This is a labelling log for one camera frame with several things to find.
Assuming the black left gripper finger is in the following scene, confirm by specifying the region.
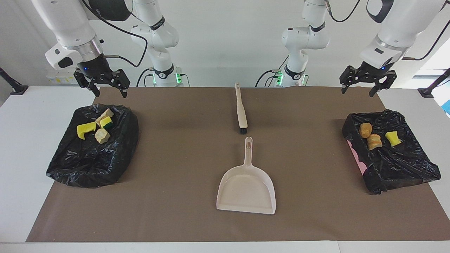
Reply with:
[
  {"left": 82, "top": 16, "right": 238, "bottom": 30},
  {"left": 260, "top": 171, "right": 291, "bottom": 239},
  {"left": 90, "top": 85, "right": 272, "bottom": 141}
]
[
  {"left": 369, "top": 70, "right": 397, "bottom": 98},
  {"left": 339, "top": 65, "right": 362, "bottom": 94}
]

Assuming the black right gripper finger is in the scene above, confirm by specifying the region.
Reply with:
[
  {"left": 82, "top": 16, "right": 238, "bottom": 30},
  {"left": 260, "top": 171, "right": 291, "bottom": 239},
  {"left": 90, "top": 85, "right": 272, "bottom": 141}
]
[
  {"left": 73, "top": 69, "right": 100, "bottom": 98},
  {"left": 105, "top": 69, "right": 131, "bottom": 98}
]

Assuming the notched yellow green sponge piece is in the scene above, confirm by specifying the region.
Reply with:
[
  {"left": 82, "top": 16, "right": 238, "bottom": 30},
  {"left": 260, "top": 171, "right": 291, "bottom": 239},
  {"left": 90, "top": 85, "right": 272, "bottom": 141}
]
[{"left": 77, "top": 122, "right": 97, "bottom": 140}]

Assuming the plain yellow sponge piece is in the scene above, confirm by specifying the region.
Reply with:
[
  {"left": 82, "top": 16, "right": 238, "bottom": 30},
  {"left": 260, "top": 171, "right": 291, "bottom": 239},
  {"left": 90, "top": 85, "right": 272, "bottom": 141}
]
[{"left": 385, "top": 131, "right": 402, "bottom": 146}]

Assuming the beige plastic dustpan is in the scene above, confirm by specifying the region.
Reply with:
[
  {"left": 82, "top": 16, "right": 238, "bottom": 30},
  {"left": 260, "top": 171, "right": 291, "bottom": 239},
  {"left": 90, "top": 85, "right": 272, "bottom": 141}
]
[{"left": 216, "top": 137, "right": 276, "bottom": 215}]

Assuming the pink plastic bin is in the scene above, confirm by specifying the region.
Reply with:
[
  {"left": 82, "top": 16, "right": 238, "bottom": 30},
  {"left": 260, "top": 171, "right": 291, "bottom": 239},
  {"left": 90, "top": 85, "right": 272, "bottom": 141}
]
[{"left": 346, "top": 140, "right": 368, "bottom": 174}]

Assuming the black trash bag bin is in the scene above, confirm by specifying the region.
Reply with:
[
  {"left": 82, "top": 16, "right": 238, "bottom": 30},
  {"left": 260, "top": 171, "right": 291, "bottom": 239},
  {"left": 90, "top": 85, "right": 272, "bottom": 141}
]
[{"left": 46, "top": 103, "right": 139, "bottom": 188}]

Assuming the black bag over pink bin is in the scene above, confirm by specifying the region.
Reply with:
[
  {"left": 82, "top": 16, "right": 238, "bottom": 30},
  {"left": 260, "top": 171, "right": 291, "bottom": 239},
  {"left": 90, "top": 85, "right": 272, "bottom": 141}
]
[{"left": 342, "top": 109, "right": 441, "bottom": 195}]

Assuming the brown paper table mat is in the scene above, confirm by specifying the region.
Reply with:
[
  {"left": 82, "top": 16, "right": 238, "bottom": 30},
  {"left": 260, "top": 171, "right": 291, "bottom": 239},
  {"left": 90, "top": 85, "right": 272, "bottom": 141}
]
[{"left": 26, "top": 87, "right": 450, "bottom": 242}]

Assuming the black right base cable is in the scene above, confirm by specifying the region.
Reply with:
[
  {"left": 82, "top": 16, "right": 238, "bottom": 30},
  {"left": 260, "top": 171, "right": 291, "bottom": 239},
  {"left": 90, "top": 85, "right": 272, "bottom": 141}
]
[{"left": 136, "top": 68, "right": 155, "bottom": 87}]

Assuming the black base cable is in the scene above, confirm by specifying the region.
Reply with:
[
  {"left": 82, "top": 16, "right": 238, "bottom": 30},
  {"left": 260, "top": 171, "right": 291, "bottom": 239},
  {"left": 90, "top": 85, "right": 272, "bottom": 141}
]
[
  {"left": 255, "top": 54, "right": 289, "bottom": 87},
  {"left": 136, "top": 68, "right": 155, "bottom": 87}
]

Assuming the white wall outlet box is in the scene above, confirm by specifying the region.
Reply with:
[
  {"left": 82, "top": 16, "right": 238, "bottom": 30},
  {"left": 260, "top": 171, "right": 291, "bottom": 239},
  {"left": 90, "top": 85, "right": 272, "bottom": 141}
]
[{"left": 46, "top": 72, "right": 76, "bottom": 85}]

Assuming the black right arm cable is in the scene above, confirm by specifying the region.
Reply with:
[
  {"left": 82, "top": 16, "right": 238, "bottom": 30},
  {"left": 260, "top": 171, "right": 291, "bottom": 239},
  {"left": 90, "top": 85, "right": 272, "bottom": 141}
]
[{"left": 82, "top": 0, "right": 148, "bottom": 68}]

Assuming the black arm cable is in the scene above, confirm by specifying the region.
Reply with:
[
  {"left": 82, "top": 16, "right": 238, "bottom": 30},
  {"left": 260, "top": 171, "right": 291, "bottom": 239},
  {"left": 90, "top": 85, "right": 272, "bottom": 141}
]
[
  {"left": 325, "top": 0, "right": 450, "bottom": 61},
  {"left": 82, "top": 0, "right": 148, "bottom": 68}
]

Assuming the black camera stand clamp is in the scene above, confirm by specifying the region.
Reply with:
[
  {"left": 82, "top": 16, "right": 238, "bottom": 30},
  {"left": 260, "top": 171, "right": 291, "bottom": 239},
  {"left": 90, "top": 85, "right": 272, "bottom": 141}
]
[
  {"left": 418, "top": 69, "right": 450, "bottom": 98},
  {"left": 0, "top": 67, "right": 28, "bottom": 95}
]

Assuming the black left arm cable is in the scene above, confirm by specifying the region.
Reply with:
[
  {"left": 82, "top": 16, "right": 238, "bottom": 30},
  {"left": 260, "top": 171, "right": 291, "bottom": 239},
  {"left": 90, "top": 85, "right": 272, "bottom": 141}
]
[{"left": 325, "top": 0, "right": 450, "bottom": 61}]

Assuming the black left base cable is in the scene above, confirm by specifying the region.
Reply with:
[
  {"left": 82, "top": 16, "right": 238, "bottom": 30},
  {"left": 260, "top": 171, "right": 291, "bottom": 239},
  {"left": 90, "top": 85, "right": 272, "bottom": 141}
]
[{"left": 255, "top": 54, "right": 289, "bottom": 87}]

